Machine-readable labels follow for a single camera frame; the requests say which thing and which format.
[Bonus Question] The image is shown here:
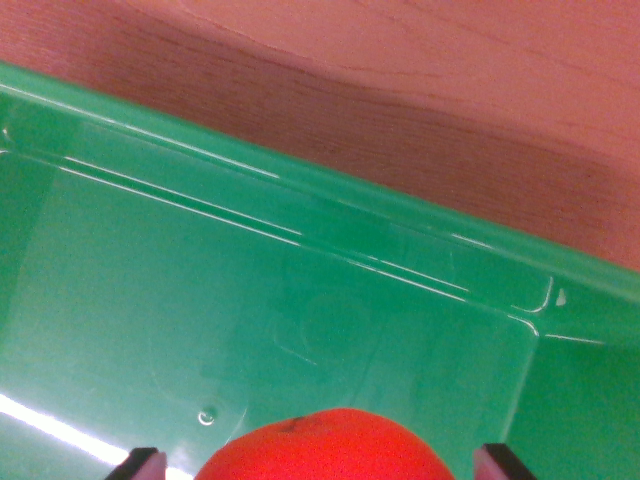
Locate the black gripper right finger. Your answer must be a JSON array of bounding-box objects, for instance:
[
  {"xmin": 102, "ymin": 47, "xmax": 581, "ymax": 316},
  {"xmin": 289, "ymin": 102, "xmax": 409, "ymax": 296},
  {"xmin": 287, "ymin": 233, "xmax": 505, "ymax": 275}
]
[{"xmin": 473, "ymin": 442, "xmax": 540, "ymax": 480}]

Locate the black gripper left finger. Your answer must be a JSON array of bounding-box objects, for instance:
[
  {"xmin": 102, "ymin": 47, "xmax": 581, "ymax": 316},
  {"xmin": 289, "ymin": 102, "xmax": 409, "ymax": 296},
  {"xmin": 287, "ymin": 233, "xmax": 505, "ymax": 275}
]
[{"xmin": 103, "ymin": 446, "xmax": 167, "ymax": 480}]

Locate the orange fruit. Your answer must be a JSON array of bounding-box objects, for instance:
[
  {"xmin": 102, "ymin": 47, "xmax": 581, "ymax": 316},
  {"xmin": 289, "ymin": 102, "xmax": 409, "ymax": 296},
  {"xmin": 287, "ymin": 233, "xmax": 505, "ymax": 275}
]
[{"xmin": 194, "ymin": 407, "xmax": 456, "ymax": 480}]

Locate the green plastic bin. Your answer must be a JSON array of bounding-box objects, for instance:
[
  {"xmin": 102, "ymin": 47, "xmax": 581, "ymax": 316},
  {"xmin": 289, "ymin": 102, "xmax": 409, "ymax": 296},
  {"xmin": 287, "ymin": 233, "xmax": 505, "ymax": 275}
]
[{"xmin": 0, "ymin": 59, "xmax": 640, "ymax": 480}]

